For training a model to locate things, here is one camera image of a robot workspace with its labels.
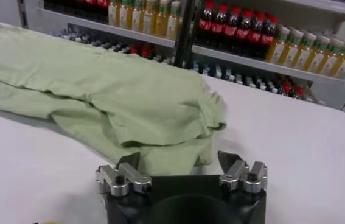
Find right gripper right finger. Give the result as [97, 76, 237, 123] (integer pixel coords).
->
[217, 150, 268, 195]

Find light green shirt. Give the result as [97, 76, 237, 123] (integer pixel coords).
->
[0, 24, 227, 176]

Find white cooler shelf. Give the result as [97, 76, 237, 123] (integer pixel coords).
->
[192, 44, 345, 83]
[37, 7, 181, 49]

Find red cap cola bottle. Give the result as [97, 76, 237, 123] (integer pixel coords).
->
[235, 9, 253, 55]
[223, 6, 240, 52]
[198, 0, 215, 46]
[259, 15, 279, 60]
[248, 12, 266, 58]
[211, 3, 228, 49]

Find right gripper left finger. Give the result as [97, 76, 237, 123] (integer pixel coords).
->
[95, 151, 153, 197]

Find open glass cooler door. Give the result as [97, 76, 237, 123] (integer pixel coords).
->
[16, 0, 29, 30]

